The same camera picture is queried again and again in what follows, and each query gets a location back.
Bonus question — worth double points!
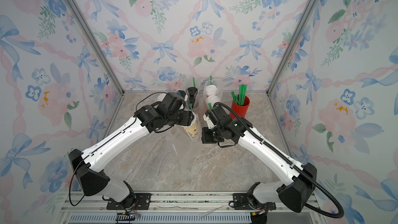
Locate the clear plastic carrier bag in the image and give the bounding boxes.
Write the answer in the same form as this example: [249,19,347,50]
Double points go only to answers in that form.
[203,76,224,110]

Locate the black-lid red cup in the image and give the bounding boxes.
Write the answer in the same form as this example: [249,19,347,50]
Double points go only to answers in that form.
[188,87,199,97]
[188,97,197,108]

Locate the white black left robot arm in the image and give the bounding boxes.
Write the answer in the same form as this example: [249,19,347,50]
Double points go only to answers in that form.
[68,92,195,211]

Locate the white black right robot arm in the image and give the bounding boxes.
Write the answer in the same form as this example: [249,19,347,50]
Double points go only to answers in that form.
[202,103,317,213]

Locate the red straw holder cup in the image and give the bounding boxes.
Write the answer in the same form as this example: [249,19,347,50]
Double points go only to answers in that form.
[231,96,250,118]

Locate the green wrapped straws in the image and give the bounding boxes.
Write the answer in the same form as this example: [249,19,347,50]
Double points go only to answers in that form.
[231,84,248,106]

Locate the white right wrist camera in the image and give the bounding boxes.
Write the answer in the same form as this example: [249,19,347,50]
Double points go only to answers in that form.
[203,114,215,129]

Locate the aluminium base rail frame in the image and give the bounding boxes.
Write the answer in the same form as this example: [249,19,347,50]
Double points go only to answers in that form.
[55,184,326,224]

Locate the black corrugated cable conduit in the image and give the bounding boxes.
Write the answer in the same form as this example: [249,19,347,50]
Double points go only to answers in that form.
[212,102,345,219]

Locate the left aluminium corner post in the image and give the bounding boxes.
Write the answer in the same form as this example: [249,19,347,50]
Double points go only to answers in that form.
[65,0,124,95]

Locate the aluminium corner post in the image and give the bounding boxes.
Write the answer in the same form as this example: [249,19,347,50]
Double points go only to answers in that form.
[65,0,124,95]
[267,0,319,96]

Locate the right aluminium corner post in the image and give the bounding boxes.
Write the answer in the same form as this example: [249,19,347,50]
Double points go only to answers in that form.
[267,0,319,96]

